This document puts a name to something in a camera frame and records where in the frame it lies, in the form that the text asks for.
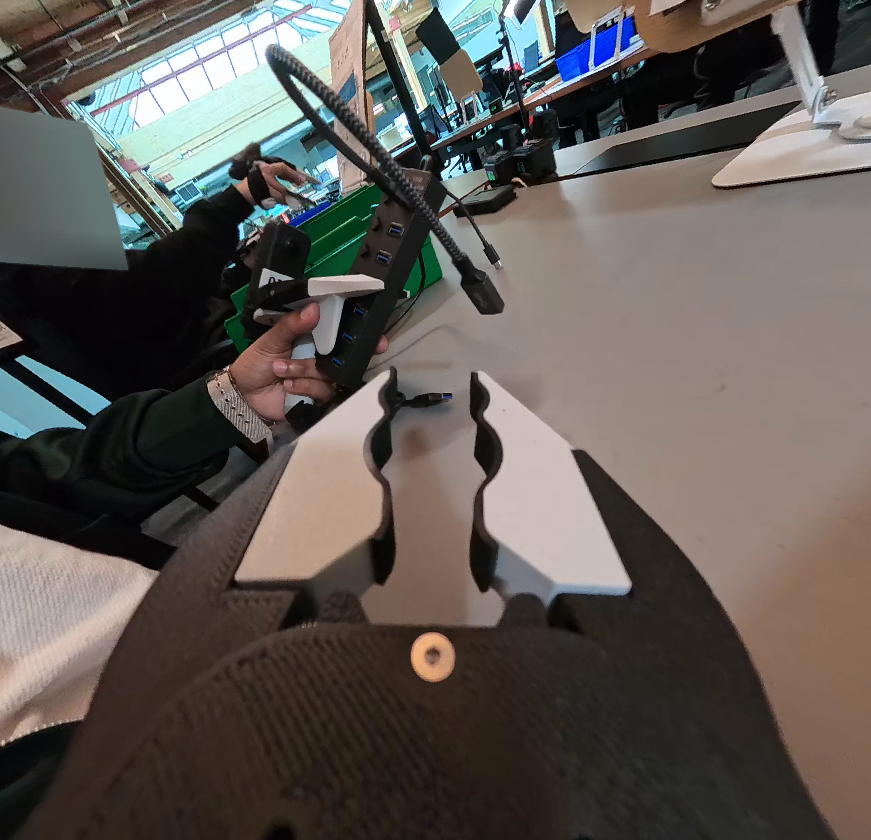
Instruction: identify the long black multiport USB hub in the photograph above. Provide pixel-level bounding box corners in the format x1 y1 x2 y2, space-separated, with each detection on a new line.
320 153 450 395

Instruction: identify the person's pale clothing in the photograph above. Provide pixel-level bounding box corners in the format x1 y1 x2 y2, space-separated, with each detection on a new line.
0 523 161 749

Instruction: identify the black battery charger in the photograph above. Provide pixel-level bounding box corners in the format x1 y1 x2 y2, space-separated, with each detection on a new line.
482 108 560 186

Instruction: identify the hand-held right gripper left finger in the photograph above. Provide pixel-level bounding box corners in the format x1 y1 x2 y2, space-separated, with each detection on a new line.
233 368 401 596

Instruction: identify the small blue storage bin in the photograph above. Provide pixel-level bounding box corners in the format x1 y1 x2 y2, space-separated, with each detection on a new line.
554 20 644 82

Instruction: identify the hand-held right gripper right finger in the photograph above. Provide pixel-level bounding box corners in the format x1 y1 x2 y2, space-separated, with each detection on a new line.
468 369 634 599

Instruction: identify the person's left forearm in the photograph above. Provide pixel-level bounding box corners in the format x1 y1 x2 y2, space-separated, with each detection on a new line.
0 374 235 514

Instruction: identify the braided cable with grey plug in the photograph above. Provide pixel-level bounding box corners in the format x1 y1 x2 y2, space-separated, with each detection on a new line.
264 43 506 316

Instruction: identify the grey desk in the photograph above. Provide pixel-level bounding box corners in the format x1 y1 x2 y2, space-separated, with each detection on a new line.
269 64 871 840

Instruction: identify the dark green jacket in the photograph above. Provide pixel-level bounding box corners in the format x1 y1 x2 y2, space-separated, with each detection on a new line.
0 718 93 840

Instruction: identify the black power strip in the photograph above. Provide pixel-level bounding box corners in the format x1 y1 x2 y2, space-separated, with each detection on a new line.
463 186 514 216

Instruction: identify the person's left hand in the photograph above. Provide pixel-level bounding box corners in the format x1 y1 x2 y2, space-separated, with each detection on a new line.
230 303 390 427

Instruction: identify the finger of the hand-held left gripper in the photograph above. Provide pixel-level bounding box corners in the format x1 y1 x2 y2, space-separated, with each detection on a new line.
306 274 387 356

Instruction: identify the brown cardboard box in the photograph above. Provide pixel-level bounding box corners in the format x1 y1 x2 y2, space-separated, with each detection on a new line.
328 0 382 195

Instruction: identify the green plastic bin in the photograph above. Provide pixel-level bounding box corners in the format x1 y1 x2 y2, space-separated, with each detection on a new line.
225 183 445 359

